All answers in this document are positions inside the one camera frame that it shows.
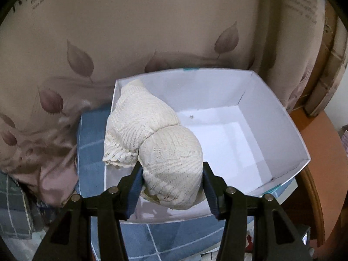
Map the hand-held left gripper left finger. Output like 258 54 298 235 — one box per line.
32 163 144 261

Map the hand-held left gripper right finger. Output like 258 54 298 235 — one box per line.
202 162 313 261

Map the white cardboard box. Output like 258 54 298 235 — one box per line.
104 69 311 225

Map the blue checked cloth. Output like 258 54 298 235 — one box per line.
75 103 226 261

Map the stack of papers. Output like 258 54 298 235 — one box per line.
338 125 348 155

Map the beige leaf-print curtain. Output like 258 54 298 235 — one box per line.
0 0 335 207

